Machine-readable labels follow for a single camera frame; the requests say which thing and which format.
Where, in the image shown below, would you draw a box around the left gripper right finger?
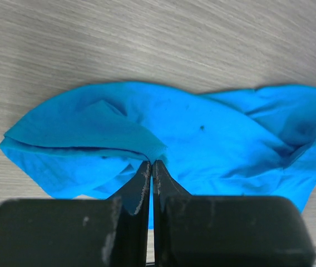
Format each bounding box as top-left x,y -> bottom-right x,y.
152,160 -> 316,266

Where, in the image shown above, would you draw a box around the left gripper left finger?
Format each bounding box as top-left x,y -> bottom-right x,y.
0,161 -> 151,266

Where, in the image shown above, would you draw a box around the blue t shirt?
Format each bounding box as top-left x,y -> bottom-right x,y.
0,81 -> 316,230

